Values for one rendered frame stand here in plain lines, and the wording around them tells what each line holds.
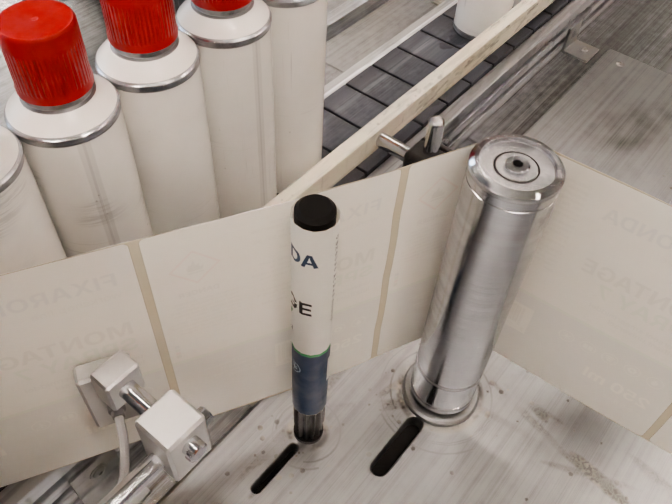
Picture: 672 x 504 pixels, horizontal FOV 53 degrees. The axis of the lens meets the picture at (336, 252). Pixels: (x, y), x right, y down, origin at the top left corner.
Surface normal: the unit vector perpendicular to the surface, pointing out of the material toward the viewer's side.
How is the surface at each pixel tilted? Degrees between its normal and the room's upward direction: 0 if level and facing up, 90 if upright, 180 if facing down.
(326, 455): 0
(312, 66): 90
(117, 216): 90
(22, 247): 90
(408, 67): 0
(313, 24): 90
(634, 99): 0
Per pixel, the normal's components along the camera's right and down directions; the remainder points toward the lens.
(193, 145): 0.81, 0.47
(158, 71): 0.31, 0.00
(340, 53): 0.04, -0.64
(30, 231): 0.94, 0.29
